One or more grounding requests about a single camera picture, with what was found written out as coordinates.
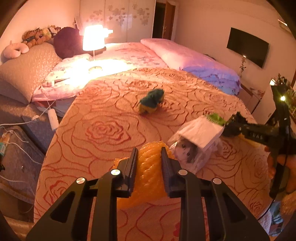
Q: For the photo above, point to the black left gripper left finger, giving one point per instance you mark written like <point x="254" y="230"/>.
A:
<point x="87" y="210"/>

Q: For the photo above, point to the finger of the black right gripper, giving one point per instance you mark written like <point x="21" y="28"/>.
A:
<point x="233" y="133"/>
<point x="238" y="119"/>

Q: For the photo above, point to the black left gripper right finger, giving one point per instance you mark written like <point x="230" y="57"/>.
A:
<point x="209" y="209"/>

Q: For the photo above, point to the green pea snack bag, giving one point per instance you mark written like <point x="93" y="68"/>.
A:
<point x="215" y="118"/>

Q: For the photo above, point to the yellow foam fruit net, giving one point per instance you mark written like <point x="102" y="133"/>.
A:
<point x="149" y="184"/>

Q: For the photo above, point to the person right hand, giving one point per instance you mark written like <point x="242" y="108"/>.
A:
<point x="281" y="170"/>

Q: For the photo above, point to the white low cabinet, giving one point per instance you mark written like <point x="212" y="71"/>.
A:
<point x="250" y="96"/>

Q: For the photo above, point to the white vanity desk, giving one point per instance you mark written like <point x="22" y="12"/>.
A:
<point x="278" y="92"/>

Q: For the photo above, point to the folded purple pink quilt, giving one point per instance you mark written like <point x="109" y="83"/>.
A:
<point x="179" y="57"/>

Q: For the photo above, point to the flower stem decoration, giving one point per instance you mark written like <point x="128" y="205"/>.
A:
<point x="242" y="66"/>

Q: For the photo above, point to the white power strip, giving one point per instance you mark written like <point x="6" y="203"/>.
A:
<point x="53" y="119"/>

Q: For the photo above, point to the brown wooden door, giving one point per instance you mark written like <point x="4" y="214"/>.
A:
<point x="164" y="16"/>

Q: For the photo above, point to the floral sliding wardrobe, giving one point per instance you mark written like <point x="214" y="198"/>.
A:
<point x="130" y="20"/>

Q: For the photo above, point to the beige bed pillow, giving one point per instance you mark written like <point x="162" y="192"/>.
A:
<point x="21" y="76"/>

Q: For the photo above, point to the glowing white table lamp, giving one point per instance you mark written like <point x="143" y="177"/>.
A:
<point x="93" y="39"/>

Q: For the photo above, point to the pink neck pillow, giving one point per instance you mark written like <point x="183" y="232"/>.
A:
<point x="14" y="50"/>

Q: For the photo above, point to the dark maroon plush toy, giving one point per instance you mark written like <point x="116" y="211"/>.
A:
<point x="68" y="43"/>

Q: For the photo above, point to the orange plush toy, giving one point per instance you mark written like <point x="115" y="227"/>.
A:
<point x="39" y="36"/>

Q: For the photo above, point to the wall mounted black television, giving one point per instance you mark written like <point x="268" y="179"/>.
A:
<point x="248" y="46"/>

